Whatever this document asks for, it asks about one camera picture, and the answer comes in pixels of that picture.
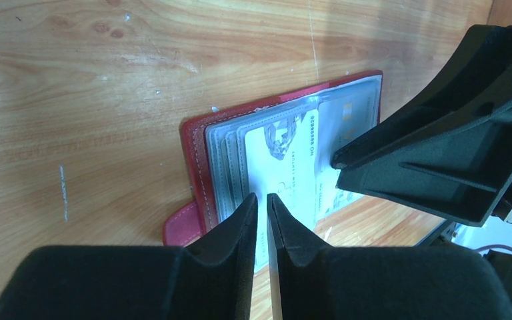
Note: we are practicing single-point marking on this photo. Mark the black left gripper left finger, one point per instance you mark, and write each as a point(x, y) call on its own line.
point(211, 278)

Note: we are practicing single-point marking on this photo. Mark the red leather card holder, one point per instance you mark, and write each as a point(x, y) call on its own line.
point(200, 216)

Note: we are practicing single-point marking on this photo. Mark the white diamond card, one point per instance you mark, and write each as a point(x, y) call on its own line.
point(281, 160)

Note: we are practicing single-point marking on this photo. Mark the silver VIP card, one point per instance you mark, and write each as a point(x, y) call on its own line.
point(345, 113)

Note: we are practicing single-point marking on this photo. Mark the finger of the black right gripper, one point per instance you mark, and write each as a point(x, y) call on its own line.
point(448, 151)

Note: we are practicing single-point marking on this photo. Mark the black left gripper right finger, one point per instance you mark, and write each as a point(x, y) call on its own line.
point(310, 279)

